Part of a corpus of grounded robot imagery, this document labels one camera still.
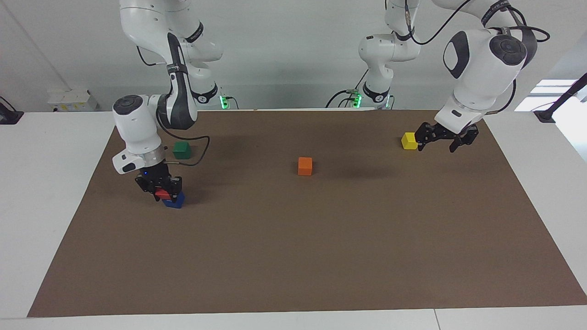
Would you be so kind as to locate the white power strip box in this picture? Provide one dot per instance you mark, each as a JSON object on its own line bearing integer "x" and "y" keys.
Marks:
{"x": 73, "y": 101}

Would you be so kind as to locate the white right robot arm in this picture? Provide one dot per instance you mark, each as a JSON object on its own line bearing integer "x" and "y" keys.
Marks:
{"x": 137, "y": 128}

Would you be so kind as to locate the brown paper mat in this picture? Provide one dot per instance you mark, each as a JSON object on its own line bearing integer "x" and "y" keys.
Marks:
{"x": 293, "y": 252}

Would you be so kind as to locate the green wooden block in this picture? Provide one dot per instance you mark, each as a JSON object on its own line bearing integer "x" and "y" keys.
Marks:
{"x": 182, "y": 150}

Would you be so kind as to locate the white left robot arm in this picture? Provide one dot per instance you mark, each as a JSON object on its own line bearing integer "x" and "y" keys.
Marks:
{"x": 481, "y": 68}

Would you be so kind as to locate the red wooden block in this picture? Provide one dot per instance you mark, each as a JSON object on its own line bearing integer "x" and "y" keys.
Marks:
{"x": 163, "y": 194}

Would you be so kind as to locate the orange wooden block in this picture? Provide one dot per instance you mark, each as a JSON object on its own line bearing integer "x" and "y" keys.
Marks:
{"x": 305, "y": 166}

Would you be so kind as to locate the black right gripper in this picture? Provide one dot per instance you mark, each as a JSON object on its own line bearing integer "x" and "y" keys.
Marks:
{"x": 156, "y": 176}

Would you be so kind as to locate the yellow wooden block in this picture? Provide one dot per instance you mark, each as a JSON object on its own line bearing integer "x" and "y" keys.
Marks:
{"x": 409, "y": 141}

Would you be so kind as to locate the blue wooden block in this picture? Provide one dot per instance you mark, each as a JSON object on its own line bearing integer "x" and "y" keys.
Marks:
{"x": 178, "y": 202}

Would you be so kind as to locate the black stand with pole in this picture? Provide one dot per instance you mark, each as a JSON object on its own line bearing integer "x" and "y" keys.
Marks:
{"x": 544, "y": 115}

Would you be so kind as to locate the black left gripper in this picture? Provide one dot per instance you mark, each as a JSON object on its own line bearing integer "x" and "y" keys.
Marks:
{"x": 451, "y": 130}

